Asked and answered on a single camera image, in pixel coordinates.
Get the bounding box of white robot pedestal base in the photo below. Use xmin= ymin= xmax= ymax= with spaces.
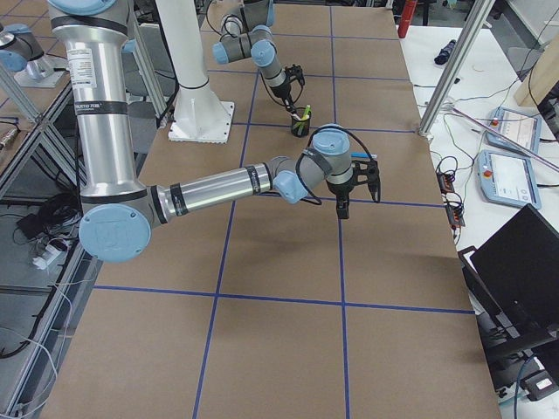
xmin=156 ymin=0 xmax=235 ymax=143

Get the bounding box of teach pendant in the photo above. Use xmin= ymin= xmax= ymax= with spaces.
xmin=486 ymin=106 xmax=542 ymax=154
xmin=476 ymin=149 xmax=542 ymax=210

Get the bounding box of black laptop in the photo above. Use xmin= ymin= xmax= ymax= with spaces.
xmin=459 ymin=204 xmax=558 ymax=332

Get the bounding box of upper teach pendant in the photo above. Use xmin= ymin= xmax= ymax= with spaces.
xmin=486 ymin=106 xmax=542 ymax=154

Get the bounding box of black usb hub right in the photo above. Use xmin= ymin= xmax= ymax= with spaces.
xmin=445 ymin=202 xmax=466 ymax=230

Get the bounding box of aluminium frame post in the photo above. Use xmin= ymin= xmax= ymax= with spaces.
xmin=418 ymin=0 xmax=495 ymax=137

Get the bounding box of black usb hub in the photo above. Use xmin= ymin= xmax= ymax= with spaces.
xmin=445 ymin=202 xmax=466 ymax=230
xmin=437 ymin=172 xmax=455 ymax=194

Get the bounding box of green highlighter pen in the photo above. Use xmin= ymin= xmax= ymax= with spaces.
xmin=298 ymin=104 xmax=311 ymax=133

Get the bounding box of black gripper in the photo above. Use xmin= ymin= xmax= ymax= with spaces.
xmin=273 ymin=65 xmax=305 ymax=107
xmin=327 ymin=159 xmax=379 ymax=220

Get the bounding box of black mesh pen cup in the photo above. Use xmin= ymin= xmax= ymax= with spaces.
xmin=290 ymin=113 xmax=312 ymax=138

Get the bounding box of lower teach pendant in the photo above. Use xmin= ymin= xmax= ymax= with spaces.
xmin=476 ymin=149 xmax=542 ymax=210

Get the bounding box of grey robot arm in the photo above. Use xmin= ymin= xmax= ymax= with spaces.
xmin=48 ymin=1 xmax=381 ymax=262
xmin=212 ymin=1 xmax=305 ymax=114

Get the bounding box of black usb hub left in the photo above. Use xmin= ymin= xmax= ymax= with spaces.
xmin=437 ymin=172 xmax=455 ymax=194

